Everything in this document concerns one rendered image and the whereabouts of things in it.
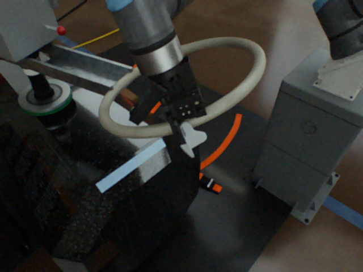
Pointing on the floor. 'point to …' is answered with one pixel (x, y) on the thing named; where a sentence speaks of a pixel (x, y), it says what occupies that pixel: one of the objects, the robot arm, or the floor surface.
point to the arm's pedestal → (306, 139)
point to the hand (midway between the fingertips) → (187, 145)
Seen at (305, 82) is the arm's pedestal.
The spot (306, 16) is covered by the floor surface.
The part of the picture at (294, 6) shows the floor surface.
